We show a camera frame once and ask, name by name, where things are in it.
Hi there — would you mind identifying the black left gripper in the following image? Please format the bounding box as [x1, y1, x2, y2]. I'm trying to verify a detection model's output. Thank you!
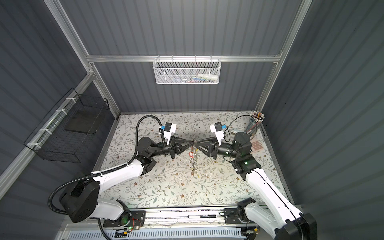
[148, 136, 192, 161]

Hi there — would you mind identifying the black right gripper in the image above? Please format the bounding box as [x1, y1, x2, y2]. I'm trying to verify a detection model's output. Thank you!
[196, 137, 239, 161]

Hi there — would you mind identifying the large metal keyring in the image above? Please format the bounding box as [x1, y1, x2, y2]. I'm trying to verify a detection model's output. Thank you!
[190, 140, 200, 178]

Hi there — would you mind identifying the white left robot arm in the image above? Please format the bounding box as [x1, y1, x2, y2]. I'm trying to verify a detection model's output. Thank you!
[59, 136, 194, 223]

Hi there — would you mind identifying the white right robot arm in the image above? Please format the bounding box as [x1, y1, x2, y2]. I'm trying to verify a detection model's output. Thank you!
[195, 133, 318, 240]

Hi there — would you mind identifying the pink calculator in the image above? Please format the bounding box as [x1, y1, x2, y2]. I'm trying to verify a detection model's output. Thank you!
[252, 141, 264, 152]

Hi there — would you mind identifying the clear pencil cup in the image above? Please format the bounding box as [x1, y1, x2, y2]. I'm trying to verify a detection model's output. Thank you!
[245, 111, 265, 136]

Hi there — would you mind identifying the white glue bottle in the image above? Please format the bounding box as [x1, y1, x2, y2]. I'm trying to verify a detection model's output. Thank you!
[198, 74, 219, 82]

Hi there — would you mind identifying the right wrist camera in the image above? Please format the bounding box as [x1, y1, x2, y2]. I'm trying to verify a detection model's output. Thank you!
[210, 122, 227, 146]

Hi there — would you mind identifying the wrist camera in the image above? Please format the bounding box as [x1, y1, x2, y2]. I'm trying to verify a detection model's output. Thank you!
[159, 123, 177, 146]
[210, 122, 227, 146]

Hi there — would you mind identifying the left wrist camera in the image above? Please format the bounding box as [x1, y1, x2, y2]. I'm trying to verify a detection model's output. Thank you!
[159, 123, 177, 146]

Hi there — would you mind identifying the white wire mesh basket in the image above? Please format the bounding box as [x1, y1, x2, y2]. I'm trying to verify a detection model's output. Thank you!
[153, 59, 222, 85]

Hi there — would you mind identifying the white slotted cable duct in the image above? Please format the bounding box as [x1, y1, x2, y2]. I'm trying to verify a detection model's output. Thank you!
[64, 227, 244, 240]

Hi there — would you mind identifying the left black corrugated cable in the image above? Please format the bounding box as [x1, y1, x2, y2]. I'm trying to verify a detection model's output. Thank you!
[47, 114, 166, 215]

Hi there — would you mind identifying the black wire basket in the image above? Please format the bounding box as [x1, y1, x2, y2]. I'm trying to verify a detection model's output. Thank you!
[24, 89, 110, 163]

